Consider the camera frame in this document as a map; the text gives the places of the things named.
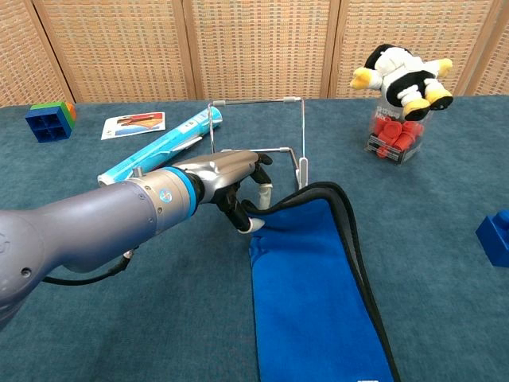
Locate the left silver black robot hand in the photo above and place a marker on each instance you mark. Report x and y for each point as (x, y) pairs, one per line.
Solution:
(222, 171)

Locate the clear box of red caps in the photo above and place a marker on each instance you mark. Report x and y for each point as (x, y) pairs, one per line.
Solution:
(393, 139)

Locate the black white plush penguin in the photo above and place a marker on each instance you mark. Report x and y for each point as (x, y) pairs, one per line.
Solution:
(401, 77)

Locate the teal plastic wrap roll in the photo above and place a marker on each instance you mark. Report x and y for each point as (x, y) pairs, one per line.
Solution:
(159, 153)

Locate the printed picture card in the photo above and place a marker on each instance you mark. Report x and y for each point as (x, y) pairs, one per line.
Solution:
(133, 124)

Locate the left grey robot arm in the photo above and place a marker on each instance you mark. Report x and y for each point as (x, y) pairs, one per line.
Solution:
(99, 227)

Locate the orange toy brick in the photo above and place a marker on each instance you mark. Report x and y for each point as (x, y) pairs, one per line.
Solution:
(71, 113)

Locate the teal felt table mat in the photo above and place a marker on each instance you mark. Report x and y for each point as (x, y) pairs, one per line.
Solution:
(417, 238)

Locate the blue grey cloth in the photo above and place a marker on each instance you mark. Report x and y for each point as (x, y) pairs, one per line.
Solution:
(302, 278)

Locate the blue toy brick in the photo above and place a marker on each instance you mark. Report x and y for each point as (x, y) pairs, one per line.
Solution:
(495, 240)
(47, 123)

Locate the wicker folding screen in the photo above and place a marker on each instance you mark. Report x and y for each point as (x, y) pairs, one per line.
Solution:
(254, 47)

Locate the green toy brick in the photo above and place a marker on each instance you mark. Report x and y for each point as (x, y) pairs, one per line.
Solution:
(47, 106)

